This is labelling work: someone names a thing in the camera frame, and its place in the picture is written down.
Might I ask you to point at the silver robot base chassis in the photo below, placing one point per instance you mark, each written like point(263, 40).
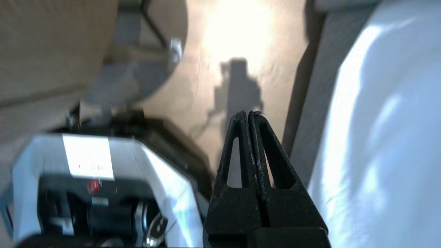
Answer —
point(165, 179)

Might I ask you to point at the white bed sheet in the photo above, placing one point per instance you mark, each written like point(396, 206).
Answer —
point(379, 137)

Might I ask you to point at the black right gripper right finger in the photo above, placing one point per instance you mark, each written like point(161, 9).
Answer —
point(293, 213)

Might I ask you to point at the grey fabric headboard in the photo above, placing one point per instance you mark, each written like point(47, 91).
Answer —
point(310, 103)

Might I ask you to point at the curved wooden table drawer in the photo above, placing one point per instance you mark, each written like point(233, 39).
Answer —
point(41, 51)

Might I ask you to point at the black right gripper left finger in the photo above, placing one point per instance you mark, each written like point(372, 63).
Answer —
point(234, 213)

